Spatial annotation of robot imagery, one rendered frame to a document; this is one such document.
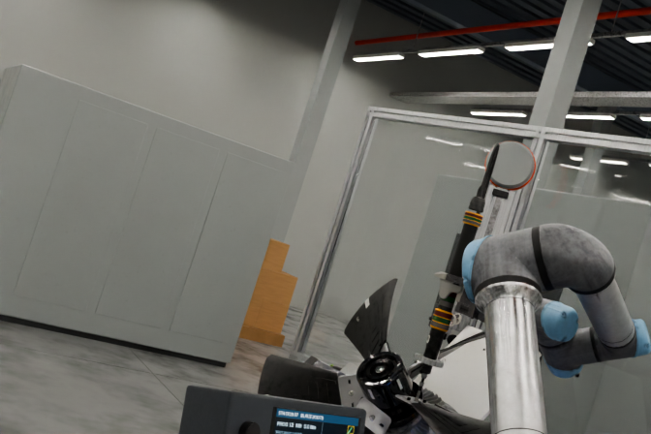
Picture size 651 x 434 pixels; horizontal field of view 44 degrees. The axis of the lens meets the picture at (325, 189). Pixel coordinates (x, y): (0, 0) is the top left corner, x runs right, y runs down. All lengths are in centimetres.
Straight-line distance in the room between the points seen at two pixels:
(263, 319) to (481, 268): 876
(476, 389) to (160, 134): 541
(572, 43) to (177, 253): 428
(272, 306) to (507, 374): 888
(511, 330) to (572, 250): 18
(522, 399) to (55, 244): 612
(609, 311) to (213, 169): 609
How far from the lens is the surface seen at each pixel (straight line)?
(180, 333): 766
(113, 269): 734
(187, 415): 118
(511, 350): 137
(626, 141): 264
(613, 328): 170
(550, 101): 826
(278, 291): 1016
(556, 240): 145
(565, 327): 175
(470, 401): 223
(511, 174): 265
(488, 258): 146
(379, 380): 197
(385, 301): 220
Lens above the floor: 149
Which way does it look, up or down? 3 degrees up
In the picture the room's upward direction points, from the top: 18 degrees clockwise
